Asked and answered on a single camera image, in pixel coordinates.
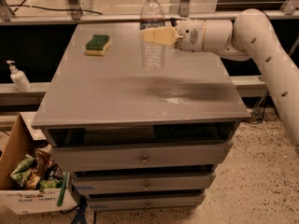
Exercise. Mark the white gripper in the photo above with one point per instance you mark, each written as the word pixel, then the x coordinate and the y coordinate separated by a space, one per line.
pixel 190 35

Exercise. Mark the clear plastic water bottle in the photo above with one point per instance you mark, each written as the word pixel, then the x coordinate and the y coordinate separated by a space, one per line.
pixel 152 16

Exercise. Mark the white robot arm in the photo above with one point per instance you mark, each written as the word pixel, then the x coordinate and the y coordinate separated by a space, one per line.
pixel 250 36

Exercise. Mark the white pump soap bottle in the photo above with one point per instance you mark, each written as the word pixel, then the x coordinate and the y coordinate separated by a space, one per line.
pixel 18 77

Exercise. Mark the green and yellow sponge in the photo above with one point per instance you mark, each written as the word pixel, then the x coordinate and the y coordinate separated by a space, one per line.
pixel 98 45

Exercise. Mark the grey drawer cabinet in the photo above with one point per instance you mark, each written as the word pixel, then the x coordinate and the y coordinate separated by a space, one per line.
pixel 112 100

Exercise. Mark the top drawer with knob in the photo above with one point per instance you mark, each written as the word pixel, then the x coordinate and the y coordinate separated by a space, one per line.
pixel 147 155

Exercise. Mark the drawer with knob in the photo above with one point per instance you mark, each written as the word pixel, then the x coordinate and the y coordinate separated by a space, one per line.
pixel 143 183
pixel 147 200
pixel 147 155

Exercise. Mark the middle drawer with knob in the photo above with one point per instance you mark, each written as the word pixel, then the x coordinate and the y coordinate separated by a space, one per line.
pixel 143 183

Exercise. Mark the bottom drawer with knob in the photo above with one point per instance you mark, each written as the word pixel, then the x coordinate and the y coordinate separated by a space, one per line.
pixel 147 200

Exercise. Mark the green marker pen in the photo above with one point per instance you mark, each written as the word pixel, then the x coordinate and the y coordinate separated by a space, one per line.
pixel 62 191

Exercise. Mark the brown snack bag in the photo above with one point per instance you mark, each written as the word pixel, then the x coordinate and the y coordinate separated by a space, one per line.
pixel 42 163

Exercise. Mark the green snack bag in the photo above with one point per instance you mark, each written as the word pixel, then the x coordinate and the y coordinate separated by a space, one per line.
pixel 22 171

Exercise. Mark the cardboard box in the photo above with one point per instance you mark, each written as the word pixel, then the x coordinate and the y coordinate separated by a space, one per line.
pixel 22 140

